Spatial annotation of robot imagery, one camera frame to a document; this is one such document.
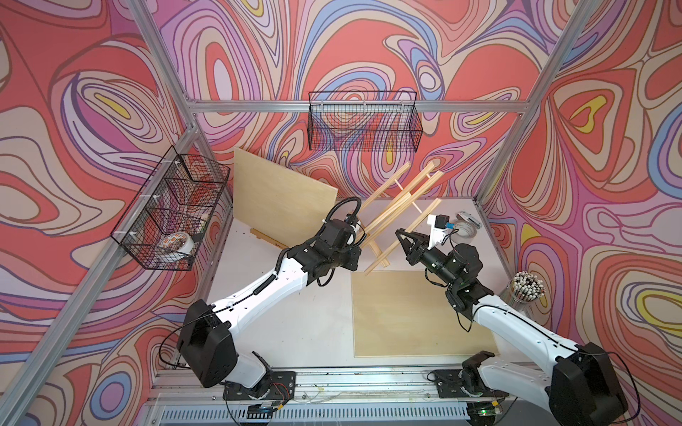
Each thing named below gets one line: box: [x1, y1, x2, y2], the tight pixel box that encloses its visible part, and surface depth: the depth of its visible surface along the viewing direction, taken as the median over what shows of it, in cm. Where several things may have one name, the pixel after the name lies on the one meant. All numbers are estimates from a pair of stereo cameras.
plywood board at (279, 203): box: [232, 147, 339, 249], surface depth 94 cm
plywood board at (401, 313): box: [349, 269, 500, 358], surface depth 85 cm
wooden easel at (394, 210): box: [359, 161, 445, 277], surface depth 74 cm
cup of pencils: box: [499, 270, 547, 311], surface depth 76 cm
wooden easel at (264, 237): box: [249, 228, 289, 250], surface depth 103 cm
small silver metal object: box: [456, 211, 483, 229], surface depth 113 cm
